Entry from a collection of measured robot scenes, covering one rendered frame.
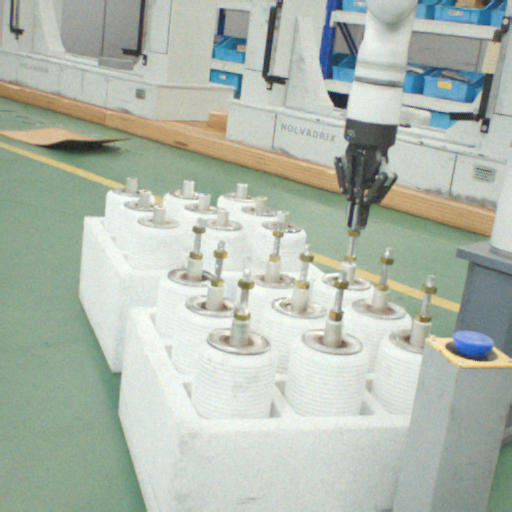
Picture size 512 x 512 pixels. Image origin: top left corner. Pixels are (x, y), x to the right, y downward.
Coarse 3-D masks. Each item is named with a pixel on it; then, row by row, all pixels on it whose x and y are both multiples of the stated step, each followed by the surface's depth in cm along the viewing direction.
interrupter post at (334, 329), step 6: (330, 318) 99; (330, 324) 98; (336, 324) 98; (342, 324) 99; (330, 330) 99; (336, 330) 98; (342, 330) 99; (324, 336) 99; (330, 336) 99; (336, 336) 99; (324, 342) 99; (330, 342) 99; (336, 342) 99
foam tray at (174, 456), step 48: (144, 336) 113; (144, 384) 109; (144, 432) 108; (192, 432) 89; (240, 432) 91; (288, 432) 93; (336, 432) 95; (384, 432) 97; (144, 480) 107; (192, 480) 91; (240, 480) 93; (288, 480) 95; (336, 480) 97; (384, 480) 99
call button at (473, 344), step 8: (456, 336) 84; (464, 336) 84; (472, 336) 85; (480, 336) 85; (456, 344) 84; (464, 344) 83; (472, 344) 83; (480, 344) 83; (488, 344) 83; (464, 352) 84; (472, 352) 83; (480, 352) 83
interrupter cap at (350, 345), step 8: (320, 328) 103; (304, 336) 100; (312, 336) 101; (320, 336) 101; (344, 336) 102; (352, 336) 102; (304, 344) 98; (312, 344) 98; (320, 344) 99; (344, 344) 100; (352, 344) 100; (360, 344) 100; (328, 352) 96; (336, 352) 96; (344, 352) 97; (352, 352) 97
